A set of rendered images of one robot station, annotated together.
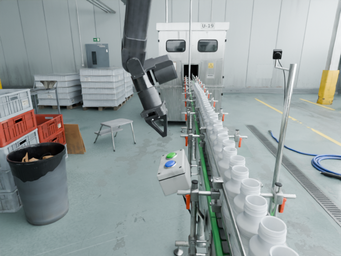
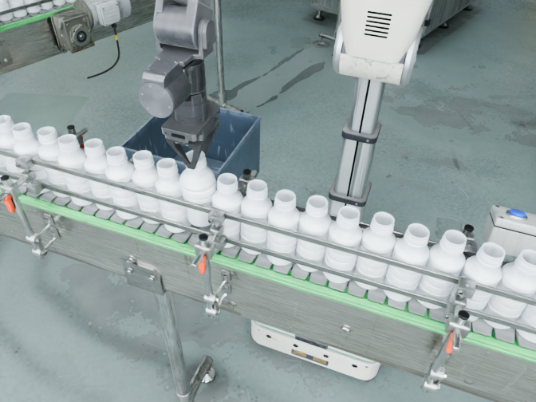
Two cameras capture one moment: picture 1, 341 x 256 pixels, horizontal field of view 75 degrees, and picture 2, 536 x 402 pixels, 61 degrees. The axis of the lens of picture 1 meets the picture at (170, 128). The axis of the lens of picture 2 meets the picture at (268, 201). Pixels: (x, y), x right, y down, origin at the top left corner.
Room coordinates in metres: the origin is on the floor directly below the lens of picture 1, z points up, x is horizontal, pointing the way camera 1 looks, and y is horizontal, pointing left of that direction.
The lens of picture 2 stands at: (0.30, -0.76, 1.71)
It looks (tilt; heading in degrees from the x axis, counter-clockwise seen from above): 42 degrees down; 106
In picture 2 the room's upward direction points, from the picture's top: 2 degrees clockwise
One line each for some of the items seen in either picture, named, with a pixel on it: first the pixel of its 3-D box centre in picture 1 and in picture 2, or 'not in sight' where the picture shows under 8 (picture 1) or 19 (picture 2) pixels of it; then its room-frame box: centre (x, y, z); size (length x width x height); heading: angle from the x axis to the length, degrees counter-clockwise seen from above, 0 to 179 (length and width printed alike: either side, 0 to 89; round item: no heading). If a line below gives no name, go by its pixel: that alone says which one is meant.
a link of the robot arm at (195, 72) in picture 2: not in sight; (185, 75); (-0.02, -0.14, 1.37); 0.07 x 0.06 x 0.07; 87
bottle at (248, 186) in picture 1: (246, 217); (407, 262); (0.40, -0.16, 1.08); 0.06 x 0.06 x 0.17
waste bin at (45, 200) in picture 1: (43, 183); not in sight; (1.81, 1.16, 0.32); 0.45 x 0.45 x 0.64
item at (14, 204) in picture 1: (12, 186); not in sight; (2.11, 1.69, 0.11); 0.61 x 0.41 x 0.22; 2
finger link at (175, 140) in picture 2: not in sight; (192, 143); (-0.02, -0.14, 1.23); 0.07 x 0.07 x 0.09; 87
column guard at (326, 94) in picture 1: (327, 87); not in sight; (7.45, -5.19, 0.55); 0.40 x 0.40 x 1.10; 87
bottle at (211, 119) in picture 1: (212, 135); not in sight; (0.93, -0.19, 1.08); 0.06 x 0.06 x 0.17
